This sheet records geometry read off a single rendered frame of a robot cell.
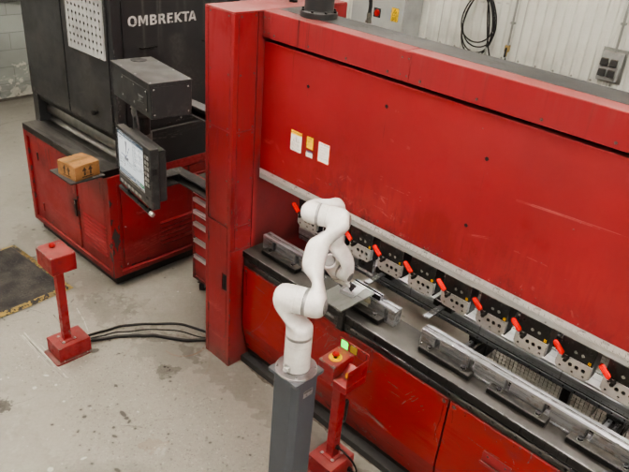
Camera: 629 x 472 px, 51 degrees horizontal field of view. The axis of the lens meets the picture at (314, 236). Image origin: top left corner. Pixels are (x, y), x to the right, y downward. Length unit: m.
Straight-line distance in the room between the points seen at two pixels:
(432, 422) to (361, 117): 1.56
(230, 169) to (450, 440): 1.87
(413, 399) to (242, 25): 2.11
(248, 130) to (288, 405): 1.58
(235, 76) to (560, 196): 1.79
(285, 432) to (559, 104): 1.83
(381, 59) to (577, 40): 4.34
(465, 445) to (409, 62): 1.83
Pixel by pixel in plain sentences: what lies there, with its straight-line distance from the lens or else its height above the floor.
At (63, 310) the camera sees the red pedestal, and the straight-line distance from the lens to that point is 4.54.
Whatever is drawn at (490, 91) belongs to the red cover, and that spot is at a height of 2.23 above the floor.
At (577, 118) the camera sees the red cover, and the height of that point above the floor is 2.23.
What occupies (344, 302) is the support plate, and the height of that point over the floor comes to 1.00.
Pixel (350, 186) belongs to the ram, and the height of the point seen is 1.55.
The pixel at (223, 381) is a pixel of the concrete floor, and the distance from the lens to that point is 4.42.
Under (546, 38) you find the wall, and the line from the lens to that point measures 7.36.
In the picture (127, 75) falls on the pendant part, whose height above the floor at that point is 1.92.
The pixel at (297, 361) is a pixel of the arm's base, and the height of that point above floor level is 1.09.
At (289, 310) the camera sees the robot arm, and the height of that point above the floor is 1.34.
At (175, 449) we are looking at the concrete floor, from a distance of 4.03.
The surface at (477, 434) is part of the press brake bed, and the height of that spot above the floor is 0.68.
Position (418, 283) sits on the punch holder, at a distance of 3.29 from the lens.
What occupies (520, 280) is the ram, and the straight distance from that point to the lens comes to 2.95.
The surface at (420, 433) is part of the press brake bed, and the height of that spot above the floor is 0.46.
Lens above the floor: 2.93
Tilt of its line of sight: 29 degrees down
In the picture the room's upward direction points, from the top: 5 degrees clockwise
